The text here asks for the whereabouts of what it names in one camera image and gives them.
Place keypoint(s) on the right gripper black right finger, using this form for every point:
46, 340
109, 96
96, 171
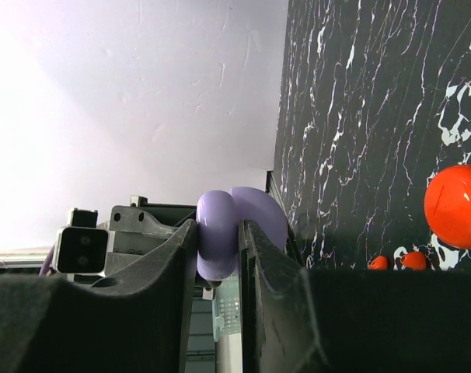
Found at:
296, 319

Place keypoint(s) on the orange earbud lower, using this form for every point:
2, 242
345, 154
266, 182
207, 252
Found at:
379, 263

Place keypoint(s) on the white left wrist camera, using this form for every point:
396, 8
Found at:
80, 246

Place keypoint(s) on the orange earbud upper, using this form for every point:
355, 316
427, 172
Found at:
414, 260

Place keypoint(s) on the orange earbud charging case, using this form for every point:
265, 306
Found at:
447, 206

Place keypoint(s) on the orange earbud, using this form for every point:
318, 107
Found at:
379, 263
414, 260

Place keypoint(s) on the lilac earbud charging case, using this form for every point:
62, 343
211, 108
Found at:
218, 216

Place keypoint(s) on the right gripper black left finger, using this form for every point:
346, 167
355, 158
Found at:
136, 320

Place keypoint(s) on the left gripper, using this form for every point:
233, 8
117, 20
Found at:
154, 246

